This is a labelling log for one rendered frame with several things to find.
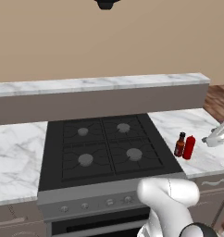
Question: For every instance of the black oven door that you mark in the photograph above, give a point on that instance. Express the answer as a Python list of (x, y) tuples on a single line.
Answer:
[(98, 223)]

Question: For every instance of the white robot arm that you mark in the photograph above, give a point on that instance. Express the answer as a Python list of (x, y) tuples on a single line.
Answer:
[(166, 200)]

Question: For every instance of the grey-brown cabinet door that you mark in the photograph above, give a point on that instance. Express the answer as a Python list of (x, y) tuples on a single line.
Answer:
[(212, 213)]

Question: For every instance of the black range hood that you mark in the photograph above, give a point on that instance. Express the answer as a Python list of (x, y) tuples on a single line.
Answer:
[(106, 3)]

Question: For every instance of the black gas stove range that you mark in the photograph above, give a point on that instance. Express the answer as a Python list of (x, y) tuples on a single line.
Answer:
[(107, 151)]

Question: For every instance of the brown sauce bottle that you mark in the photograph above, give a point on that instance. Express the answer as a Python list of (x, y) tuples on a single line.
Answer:
[(179, 147)]

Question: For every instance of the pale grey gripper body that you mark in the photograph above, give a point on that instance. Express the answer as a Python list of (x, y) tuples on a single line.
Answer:
[(218, 136)]

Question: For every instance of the marble-topped raised ledge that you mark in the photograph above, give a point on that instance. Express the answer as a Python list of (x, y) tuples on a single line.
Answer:
[(98, 95)]

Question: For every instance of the red ketchup bottle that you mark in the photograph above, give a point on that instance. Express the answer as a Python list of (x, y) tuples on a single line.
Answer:
[(189, 148)]

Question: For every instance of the grey-brown drawer front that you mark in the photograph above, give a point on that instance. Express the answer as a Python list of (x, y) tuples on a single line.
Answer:
[(214, 182), (15, 219)]

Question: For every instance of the silver stove knob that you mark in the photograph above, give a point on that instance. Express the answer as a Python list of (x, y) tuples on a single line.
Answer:
[(128, 199), (64, 209), (109, 202), (84, 205)]

